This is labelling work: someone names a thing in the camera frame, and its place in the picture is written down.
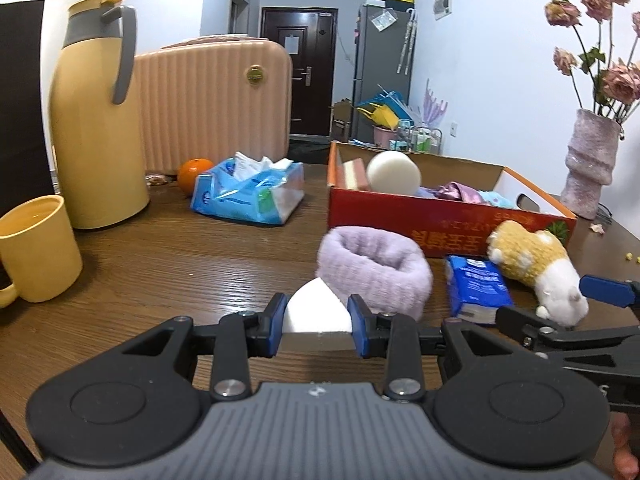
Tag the clear plastic bag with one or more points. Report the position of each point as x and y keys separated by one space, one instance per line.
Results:
x=383 y=20

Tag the white wedge sponge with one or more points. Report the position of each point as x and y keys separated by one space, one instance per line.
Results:
x=315 y=310

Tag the pink satin hair bonnet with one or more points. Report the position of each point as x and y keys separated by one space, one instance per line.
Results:
x=460 y=192

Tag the grey refrigerator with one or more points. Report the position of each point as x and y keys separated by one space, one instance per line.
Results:
x=375 y=70

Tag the dark wiry object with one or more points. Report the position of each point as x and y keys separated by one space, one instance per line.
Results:
x=605 y=214

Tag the yellow mug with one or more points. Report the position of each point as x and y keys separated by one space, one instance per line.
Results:
x=40 y=250

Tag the white paper notice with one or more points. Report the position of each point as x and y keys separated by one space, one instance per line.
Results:
x=291 y=44

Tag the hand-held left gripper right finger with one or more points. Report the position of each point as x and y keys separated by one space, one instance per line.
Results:
x=357 y=320

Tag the blue and yellow bags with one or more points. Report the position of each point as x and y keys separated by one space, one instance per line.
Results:
x=382 y=110

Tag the purple fluffy headband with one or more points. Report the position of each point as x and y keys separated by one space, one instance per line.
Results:
x=400 y=280

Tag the white wall socket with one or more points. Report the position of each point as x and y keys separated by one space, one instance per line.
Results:
x=454 y=129

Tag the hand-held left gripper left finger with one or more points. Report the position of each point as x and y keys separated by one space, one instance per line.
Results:
x=277 y=320

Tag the dark brown entrance door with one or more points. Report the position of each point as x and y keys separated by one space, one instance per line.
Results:
x=312 y=105

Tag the open brown carton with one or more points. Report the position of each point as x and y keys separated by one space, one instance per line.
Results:
x=342 y=122

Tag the black paper bag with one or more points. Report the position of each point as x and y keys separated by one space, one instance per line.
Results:
x=20 y=110

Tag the yellow thermos jug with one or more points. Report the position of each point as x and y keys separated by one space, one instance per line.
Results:
x=95 y=150

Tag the scattered yellow flower buds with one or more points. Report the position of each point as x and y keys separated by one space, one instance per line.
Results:
x=627 y=257

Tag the folded white umbrella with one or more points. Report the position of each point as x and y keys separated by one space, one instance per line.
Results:
x=407 y=40

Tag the yellow white plush toy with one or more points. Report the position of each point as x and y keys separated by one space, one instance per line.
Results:
x=530 y=255

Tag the pink layered sponge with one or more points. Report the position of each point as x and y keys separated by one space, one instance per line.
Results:
x=355 y=175

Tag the pink ribbed suitcase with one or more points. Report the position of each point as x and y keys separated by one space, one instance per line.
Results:
x=210 y=105

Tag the person's right hand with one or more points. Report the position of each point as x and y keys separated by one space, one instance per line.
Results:
x=625 y=440

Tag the blue plush toy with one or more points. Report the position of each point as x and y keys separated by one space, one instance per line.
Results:
x=497 y=200

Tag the small pocket tissue packet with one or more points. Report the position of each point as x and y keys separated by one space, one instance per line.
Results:
x=475 y=280

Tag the small candy wrapper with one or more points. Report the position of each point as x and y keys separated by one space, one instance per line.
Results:
x=160 y=180

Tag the blue tissue pack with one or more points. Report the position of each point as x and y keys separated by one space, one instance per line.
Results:
x=235 y=200

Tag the white round sponge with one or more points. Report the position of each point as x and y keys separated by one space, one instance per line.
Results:
x=395 y=172

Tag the dried pink rose bouquet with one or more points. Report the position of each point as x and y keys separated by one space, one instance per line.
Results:
x=620 y=82

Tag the pink textured vase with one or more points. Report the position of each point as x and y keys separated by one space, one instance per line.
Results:
x=590 y=170

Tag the purple wall decoration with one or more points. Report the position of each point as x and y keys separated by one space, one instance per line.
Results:
x=434 y=105

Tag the pink bucket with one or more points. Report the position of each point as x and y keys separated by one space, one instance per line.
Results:
x=384 y=136

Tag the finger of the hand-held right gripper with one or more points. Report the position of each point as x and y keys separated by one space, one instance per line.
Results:
x=520 y=322
x=607 y=290

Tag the fallen pink petal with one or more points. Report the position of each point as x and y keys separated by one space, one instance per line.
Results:
x=597 y=228

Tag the orange fruit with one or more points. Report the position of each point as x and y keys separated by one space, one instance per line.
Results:
x=192 y=172

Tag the red orange cardboard box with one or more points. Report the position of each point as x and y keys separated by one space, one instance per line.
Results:
x=380 y=215

